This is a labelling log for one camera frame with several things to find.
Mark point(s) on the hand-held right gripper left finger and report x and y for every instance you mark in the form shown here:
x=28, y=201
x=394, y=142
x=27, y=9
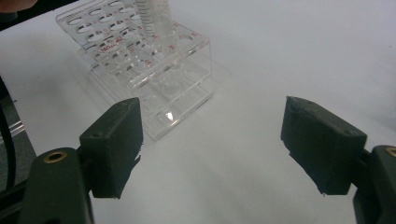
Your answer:
x=112, y=149

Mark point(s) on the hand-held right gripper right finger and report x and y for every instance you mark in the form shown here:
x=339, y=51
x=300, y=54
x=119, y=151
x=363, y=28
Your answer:
x=323, y=146

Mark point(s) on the clear acrylic tube rack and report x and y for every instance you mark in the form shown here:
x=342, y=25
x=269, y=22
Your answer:
x=174, y=102

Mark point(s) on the orange-capped clear tube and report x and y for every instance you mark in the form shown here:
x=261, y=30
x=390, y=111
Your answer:
x=154, y=18

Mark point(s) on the metal floor rail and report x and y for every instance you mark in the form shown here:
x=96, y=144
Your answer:
x=11, y=130

